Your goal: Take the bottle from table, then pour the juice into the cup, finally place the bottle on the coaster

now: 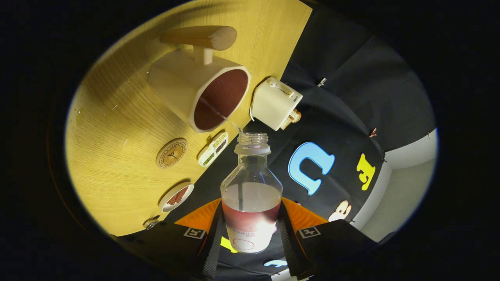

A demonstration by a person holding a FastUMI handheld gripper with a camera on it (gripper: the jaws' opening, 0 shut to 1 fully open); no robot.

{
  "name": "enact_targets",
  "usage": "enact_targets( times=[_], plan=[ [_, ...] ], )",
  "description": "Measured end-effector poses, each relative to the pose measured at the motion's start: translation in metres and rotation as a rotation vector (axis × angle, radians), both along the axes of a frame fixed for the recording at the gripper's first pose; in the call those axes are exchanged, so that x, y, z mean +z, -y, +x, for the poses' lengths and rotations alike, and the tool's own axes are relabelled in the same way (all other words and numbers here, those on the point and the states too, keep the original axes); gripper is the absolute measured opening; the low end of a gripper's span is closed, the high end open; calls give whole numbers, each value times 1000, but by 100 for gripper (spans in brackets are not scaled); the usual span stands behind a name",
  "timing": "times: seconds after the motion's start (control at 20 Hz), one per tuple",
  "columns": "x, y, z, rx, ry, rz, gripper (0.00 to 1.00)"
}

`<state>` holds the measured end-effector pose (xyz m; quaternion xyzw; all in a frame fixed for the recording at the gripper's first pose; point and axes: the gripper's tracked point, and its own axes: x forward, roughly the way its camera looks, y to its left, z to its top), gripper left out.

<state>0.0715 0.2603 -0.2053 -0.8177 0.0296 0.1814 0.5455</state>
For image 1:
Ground clear juice bottle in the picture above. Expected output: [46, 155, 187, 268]
[220, 132, 283, 254]

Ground white toaster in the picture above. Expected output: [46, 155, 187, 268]
[250, 77, 303, 131]

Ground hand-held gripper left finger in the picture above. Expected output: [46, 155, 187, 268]
[117, 198, 225, 281]

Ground wooden table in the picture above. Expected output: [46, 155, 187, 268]
[64, 0, 313, 237]

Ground round white plate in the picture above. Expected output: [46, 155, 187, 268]
[159, 183, 195, 213]

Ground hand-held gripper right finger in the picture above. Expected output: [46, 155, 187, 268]
[277, 197, 379, 279]

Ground cream cup with wooden handle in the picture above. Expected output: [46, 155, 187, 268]
[146, 25, 251, 133]

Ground white divided sauce dish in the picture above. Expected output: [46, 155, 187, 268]
[197, 132, 229, 167]

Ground round wooden coaster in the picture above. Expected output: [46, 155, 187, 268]
[155, 138, 188, 169]

